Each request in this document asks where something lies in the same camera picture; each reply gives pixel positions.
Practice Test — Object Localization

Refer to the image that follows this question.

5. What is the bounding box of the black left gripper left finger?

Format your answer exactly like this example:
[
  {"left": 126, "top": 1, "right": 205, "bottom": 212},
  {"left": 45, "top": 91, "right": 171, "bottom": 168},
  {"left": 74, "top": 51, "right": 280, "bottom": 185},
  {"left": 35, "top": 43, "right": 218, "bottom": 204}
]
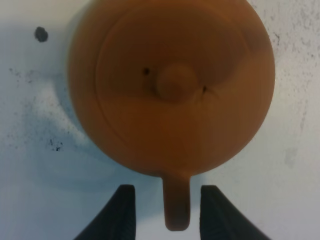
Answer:
[{"left": 75, "top": 184, "right": 137, "bottom": 240}]

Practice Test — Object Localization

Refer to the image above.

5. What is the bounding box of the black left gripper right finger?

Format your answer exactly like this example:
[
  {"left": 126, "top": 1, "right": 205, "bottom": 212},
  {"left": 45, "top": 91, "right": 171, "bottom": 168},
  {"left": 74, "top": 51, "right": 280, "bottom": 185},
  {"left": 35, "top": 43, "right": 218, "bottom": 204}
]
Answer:
[{"left": 199, "top": 185, "right": 269, "bottom": 240}]

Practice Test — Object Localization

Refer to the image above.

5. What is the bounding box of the brown clay teapot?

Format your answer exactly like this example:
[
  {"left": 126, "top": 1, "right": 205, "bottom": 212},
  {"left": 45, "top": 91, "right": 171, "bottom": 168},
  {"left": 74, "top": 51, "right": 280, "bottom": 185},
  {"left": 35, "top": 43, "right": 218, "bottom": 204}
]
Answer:
[{"left": 67, "top": 0, "right": 275, "bottom": 231}]

